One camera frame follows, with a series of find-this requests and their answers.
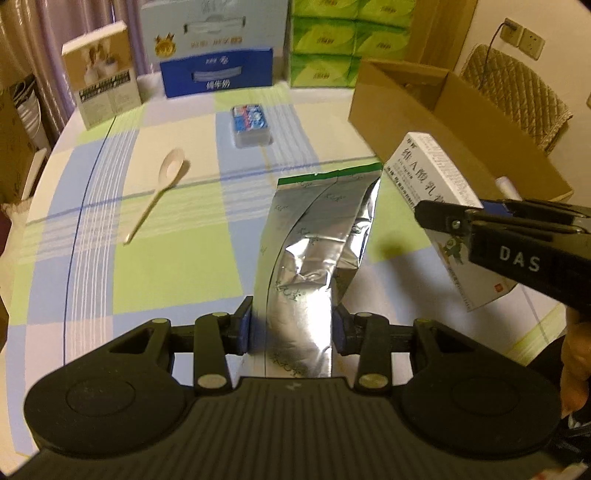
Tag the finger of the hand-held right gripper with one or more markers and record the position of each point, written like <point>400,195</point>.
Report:
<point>438,217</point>
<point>531,210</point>

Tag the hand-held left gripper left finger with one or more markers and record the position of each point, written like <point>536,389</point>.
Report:
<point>244,330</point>

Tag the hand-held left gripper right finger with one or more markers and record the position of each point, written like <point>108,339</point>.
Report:
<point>340,330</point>

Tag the white charger plug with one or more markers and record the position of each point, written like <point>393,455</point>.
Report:
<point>506,185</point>

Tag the white medicine box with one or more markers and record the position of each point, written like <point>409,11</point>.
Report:
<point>429,170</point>

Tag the silver foil bag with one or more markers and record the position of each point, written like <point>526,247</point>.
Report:
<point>300,258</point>

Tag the brown cardboard box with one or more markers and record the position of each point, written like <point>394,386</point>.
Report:
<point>406,120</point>

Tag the checked cloth covered desktop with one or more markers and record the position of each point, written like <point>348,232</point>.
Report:
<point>161,277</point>

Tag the person's right hand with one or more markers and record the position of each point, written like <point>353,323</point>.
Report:
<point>576,364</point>

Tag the white plastic spoon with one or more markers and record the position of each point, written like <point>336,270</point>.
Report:
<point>171,166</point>

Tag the stack of green tissue packs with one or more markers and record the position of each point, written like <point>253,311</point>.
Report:
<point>332,41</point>

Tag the dark blue milk carton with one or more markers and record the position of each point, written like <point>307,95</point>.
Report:
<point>217,74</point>

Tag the brown storage carton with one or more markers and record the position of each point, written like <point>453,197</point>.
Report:
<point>14,152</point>

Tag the beige product box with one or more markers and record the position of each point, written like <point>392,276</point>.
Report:
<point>101,74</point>

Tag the light blue milk carton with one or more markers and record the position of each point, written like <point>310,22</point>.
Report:
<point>207,27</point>

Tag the white plastic bag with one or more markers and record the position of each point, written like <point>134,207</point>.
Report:
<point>27,106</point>

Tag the pink curtain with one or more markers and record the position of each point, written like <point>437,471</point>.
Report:
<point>46,27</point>

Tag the empty wall socket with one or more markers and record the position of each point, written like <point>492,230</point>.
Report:
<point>532,44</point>

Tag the wall socket with plug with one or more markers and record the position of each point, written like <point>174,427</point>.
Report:
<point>512,30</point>

